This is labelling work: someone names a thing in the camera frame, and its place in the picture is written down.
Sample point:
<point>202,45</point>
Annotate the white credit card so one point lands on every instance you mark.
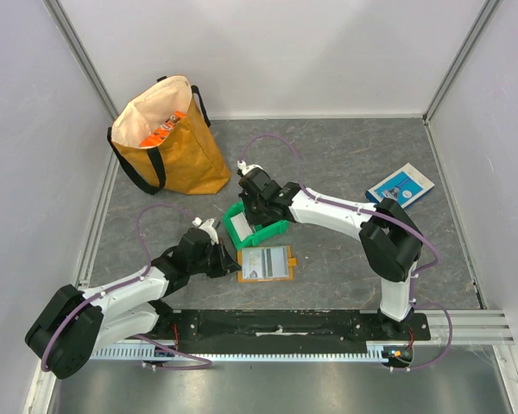
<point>275,261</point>
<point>251,264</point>

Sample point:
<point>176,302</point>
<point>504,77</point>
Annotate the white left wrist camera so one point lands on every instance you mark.
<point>210,226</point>

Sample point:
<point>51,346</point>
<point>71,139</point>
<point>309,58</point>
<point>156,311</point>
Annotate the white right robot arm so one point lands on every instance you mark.
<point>389,238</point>

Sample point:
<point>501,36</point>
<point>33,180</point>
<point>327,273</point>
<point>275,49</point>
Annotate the white slotted cable duct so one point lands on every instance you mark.
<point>146,352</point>

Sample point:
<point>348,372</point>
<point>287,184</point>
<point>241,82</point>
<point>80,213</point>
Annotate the white card stack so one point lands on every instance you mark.
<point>241,226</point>

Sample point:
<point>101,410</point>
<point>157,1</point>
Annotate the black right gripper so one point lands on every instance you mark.
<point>256,209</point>

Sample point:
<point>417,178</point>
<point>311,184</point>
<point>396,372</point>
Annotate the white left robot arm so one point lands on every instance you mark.
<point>77,323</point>

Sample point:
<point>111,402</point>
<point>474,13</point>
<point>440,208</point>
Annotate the green plastic bin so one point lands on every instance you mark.
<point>261,234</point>

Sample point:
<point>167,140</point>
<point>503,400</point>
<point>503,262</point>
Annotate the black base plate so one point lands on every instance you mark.
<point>198,325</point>

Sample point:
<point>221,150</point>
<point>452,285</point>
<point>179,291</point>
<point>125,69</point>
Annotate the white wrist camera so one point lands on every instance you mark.
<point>243,168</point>
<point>210,226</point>

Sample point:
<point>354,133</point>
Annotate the brown tote bag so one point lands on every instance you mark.
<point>189,161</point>

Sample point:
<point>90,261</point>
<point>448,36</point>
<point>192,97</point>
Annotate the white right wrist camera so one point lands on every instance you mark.
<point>243,168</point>

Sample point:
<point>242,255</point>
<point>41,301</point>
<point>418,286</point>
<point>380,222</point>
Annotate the blue white box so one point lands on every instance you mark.
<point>406,186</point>

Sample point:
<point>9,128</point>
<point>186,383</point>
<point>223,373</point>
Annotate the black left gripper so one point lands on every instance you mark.
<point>225,264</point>

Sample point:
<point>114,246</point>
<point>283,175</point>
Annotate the orange snack packet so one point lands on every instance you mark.
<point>161,133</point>

